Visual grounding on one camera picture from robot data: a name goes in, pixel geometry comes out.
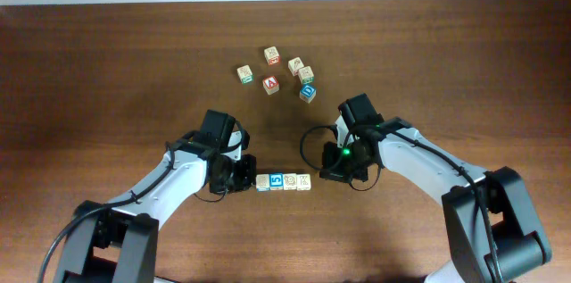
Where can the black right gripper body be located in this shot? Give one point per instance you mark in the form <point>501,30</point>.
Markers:
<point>343,162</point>

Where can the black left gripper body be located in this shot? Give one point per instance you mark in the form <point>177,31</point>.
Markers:
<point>235,175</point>

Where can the blue H wooden block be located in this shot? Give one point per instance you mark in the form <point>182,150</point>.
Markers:
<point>262,182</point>

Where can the blue 5 wooden block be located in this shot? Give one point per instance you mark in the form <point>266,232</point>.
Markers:
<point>276,181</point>

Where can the wooden K cow block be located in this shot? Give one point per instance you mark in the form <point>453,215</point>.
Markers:
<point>303,182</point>

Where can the blue I wooden block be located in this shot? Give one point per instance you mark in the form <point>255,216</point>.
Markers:
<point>290,181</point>

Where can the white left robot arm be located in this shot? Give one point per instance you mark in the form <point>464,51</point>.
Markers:
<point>117,241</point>

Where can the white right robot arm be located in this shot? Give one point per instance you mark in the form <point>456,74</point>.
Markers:
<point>494,232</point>

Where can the blue D wooden block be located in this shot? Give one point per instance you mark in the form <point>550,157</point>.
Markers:
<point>307,93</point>

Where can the green B wooden block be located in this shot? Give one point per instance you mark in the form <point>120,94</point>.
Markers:
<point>306,75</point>

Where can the red A wooden block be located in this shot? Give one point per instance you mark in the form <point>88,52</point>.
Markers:
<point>270,85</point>

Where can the green V wooden block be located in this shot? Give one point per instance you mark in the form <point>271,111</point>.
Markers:
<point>245,74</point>

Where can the wooden K red block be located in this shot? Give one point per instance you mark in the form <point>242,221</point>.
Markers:
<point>294,65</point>

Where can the red E wooden block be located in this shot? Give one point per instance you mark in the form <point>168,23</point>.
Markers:
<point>271,55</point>

